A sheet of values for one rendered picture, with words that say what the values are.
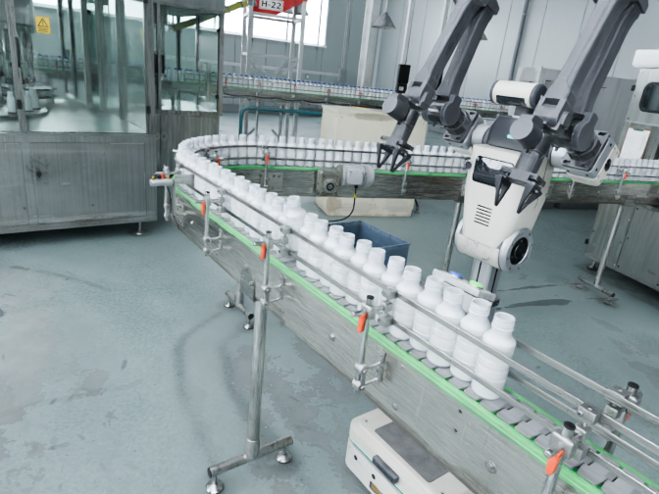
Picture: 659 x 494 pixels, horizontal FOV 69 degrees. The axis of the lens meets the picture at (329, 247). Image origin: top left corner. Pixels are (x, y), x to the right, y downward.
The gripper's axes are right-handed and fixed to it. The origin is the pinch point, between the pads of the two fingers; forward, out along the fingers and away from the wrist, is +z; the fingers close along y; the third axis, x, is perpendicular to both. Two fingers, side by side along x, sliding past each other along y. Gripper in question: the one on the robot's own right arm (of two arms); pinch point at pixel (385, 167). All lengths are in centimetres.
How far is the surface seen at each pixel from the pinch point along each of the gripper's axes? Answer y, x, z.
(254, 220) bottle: -22.4, -23.0, 33.3
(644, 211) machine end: -43, 346, -85
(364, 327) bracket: 46, -30, 39
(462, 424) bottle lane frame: 71, -22, 45
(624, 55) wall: -474, 1029, -580
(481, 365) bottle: 70, -25, 33
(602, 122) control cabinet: -222, 570, -241
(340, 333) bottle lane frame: 32, -21, 46
